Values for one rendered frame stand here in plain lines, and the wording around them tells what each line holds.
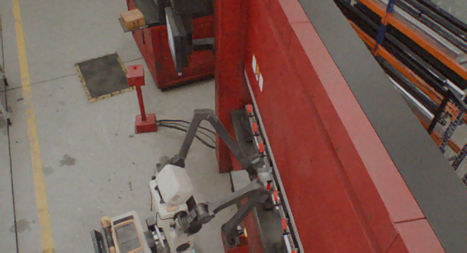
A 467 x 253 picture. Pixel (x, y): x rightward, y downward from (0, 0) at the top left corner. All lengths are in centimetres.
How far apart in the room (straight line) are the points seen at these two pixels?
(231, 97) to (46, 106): 262
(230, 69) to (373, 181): 211
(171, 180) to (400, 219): 147
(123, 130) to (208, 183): 122
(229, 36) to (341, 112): 171
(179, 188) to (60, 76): 361
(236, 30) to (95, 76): 287
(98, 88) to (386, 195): 442
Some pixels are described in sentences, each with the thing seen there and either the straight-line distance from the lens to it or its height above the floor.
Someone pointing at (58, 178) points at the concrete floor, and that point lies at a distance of 442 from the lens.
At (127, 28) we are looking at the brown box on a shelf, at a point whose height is 102.
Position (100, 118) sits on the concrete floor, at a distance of 489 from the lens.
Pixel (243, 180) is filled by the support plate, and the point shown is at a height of 100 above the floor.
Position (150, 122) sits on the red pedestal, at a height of 12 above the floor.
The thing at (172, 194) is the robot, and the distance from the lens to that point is 236.
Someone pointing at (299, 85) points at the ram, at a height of 206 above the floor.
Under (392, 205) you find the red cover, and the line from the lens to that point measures 126.
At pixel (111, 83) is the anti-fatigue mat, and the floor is 1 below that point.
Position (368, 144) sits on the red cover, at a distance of 139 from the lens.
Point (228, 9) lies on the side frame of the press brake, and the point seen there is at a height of 186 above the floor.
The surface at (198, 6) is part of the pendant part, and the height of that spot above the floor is 181.
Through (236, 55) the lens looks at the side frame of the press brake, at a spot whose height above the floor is 145.
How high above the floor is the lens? 327
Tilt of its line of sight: 45 degrees down
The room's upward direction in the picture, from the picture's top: 2 degrees clockwise
